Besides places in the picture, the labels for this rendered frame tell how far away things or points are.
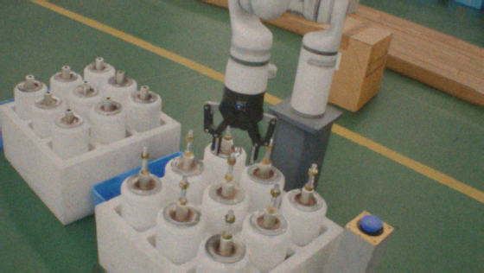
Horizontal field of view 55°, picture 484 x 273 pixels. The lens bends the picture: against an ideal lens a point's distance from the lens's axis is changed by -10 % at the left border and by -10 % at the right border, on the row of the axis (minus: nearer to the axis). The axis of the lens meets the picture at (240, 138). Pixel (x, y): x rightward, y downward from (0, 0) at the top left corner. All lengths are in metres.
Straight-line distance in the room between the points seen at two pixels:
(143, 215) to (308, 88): 0.51
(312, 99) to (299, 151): 0.14
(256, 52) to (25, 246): 0.75
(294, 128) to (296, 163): 0.10
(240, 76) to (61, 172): 0.54
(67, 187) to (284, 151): 0.56
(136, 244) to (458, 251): 0.92
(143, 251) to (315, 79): 0.58
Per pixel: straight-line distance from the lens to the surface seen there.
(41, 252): 1.26
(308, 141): 1.27
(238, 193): 1.04
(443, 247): 1.50
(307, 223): 1.04
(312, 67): 1.22
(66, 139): 1.24
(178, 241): 0.95
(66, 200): 1.28
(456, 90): 2.61
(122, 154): 1.31
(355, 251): 0.93
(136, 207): 1.02
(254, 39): 0.84
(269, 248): 0.96
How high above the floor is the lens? 0.87
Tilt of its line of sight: 30 degrees down
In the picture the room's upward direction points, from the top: 9 degrees clockwise
